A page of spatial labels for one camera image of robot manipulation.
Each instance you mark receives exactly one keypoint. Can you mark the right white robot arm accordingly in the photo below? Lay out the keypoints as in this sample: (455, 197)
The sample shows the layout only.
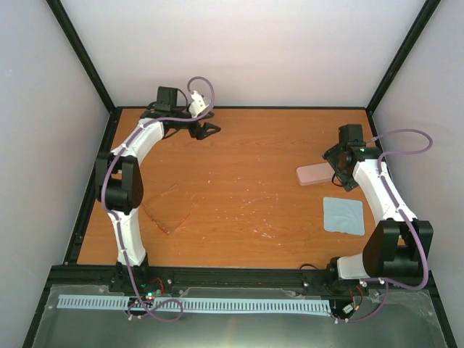
(397, 249)

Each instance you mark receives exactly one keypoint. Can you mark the light blue cleaning cloth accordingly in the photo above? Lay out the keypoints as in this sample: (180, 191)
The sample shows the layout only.
(343, 216)

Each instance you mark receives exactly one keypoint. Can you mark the transparent orange sunglasses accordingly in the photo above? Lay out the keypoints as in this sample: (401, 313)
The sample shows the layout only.
(170, 208)

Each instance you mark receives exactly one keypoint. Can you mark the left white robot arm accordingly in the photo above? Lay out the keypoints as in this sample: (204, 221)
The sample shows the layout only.
(118, 180)

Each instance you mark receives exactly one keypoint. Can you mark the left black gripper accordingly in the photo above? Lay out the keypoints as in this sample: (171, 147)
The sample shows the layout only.
(199, 133)

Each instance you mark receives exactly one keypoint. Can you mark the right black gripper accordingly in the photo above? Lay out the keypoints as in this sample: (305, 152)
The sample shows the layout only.
(332, 156)

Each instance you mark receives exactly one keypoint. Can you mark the light blue slotted cable duct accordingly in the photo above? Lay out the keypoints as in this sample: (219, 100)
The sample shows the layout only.
(202, 305)

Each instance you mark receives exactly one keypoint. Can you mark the black aluminium frame rail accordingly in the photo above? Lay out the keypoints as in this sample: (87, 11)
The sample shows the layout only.
(174, 278)

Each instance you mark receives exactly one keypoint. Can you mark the pink glasses case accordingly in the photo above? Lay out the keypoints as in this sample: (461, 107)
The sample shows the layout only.
(314, 174)

